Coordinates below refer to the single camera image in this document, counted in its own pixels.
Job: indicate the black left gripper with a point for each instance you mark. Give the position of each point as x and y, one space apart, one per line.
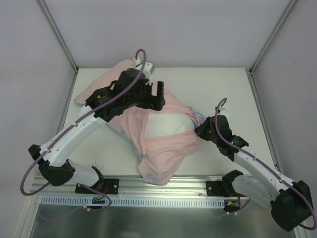
150 94

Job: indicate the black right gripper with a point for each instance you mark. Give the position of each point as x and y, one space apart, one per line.
203 129

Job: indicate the white pillow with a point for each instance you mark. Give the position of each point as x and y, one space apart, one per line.
168 124

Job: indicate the blue and pink printed pillowcase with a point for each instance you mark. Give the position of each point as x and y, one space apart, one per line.
159 157

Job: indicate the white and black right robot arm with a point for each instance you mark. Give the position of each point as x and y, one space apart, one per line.
289 202

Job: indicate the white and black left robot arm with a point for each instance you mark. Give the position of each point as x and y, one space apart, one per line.
132 89

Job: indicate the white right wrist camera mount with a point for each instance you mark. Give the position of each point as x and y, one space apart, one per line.
222 111

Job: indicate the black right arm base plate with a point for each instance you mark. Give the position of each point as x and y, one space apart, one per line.
216 188

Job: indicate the left aluminium frame post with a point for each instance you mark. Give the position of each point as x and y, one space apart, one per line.
53 25

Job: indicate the aluminium frame post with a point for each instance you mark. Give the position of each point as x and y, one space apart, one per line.
53 25
273 34

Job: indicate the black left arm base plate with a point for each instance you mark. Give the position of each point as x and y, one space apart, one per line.
105 186

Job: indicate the white slotted cable duct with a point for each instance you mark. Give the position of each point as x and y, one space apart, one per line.
133 202

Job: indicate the right aluminium frame post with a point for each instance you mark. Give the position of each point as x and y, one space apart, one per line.
273 34

